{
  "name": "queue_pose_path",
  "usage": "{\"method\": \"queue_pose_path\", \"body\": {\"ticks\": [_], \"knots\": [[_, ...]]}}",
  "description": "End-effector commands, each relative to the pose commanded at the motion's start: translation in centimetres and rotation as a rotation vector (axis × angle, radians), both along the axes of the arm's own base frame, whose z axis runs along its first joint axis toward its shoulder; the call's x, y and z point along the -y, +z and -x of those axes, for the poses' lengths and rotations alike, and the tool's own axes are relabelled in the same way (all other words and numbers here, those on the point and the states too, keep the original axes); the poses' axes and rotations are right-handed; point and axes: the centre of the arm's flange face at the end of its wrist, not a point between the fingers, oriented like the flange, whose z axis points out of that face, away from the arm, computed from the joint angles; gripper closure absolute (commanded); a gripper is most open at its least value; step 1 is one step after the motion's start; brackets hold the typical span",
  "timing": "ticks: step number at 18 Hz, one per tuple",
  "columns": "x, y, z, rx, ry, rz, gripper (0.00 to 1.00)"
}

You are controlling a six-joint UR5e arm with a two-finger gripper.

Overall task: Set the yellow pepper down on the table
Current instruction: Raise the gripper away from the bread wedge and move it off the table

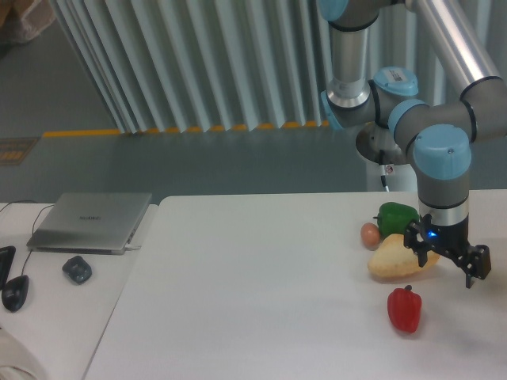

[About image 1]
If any silver closed laptop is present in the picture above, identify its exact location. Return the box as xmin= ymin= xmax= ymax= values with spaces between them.
xmin=27 ymin=192 xmax=152 ymax=254

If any green bell pepper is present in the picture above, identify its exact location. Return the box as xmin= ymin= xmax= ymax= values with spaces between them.
xmin=375 ymin=202 xmax=419 ymax=238

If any dark earbuds case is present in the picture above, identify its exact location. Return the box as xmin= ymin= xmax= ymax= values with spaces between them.
xmin=62 ymin=256 xmax=93 ymax=285

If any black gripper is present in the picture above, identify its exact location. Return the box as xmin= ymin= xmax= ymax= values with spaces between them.
xmin=403 ymin=214 xmax=491 ymax=288

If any brown egg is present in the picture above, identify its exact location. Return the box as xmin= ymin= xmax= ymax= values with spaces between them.
xmin=360 ymin=222 xmax=380 ymax=246

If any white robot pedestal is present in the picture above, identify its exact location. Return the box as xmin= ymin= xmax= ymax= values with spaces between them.
xmin=355 ymin=122 xmax=421 ymax=194

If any bread slice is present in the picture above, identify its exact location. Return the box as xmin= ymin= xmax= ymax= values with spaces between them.
xmin=368 ymin=234 xmax=440 ymax=279

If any red bell pepper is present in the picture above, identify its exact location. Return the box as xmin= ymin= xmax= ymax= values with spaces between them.
xmin=387 ymin=285 xmax=422 ymax=333

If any black keyboard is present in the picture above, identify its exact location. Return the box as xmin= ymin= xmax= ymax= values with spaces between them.
xmin=0 ymin=245 xmax=16 ymax=290

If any white sleeved forearm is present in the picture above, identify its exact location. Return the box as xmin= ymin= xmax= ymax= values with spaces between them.
xmin=1 ymin=329 xmax=48 ymax=379

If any black mouse cable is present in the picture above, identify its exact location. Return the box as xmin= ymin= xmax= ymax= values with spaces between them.
xmin=0 ymin=199 xmax=56 ymax=278

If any robot base cable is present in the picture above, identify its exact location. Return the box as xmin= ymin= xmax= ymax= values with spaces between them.
xmin=378 ymin=149 xmax=391 ymax=193

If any white corrugated partition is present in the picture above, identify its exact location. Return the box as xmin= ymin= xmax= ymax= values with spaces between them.
xmin=51 ymin=1 xmax=506 ymax=141

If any black computer mouse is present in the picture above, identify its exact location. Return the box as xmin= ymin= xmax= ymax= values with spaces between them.
xmin=1 ymin=275 xmax=29 ymax=313

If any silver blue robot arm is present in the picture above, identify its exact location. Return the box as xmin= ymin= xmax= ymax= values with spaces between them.
xmin=318 ymin=1 xmax=506 ymax=283

